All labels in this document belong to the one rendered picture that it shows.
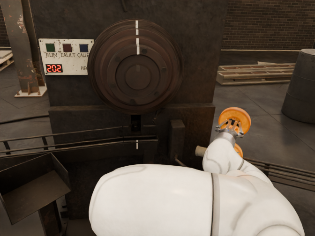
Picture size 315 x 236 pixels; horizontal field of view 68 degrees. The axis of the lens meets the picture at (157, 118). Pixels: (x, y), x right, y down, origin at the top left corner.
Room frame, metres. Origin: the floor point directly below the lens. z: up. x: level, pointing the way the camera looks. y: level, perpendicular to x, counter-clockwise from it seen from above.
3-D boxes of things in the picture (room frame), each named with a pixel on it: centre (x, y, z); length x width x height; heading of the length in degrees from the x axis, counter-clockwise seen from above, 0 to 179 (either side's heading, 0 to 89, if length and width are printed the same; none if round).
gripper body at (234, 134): (0.91, -0.32, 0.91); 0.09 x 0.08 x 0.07; 154
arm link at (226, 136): (0.84, -0.29, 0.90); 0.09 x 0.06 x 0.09; 64
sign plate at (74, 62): (1.21, 0.47, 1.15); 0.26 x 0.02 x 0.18; 99
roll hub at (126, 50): (1.06, 0.10, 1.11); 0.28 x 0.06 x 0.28; 99
